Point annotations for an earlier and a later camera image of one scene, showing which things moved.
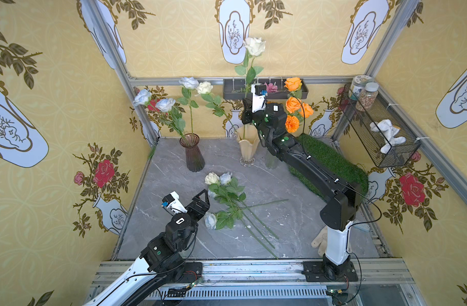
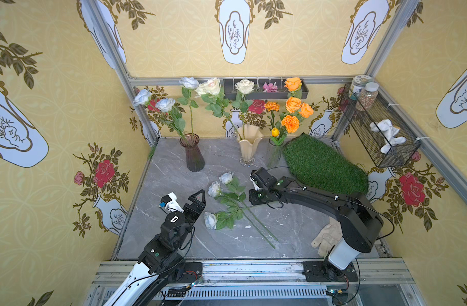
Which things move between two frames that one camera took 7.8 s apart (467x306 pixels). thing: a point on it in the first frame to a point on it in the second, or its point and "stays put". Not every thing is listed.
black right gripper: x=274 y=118 to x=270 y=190
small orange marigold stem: x=292 y=123 stays put
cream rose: x=254 y=46 to x=245 y=87
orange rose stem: x=306 y=110 stays put
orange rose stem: x=293 y=103 stays put
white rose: x=143 y=97 stays put
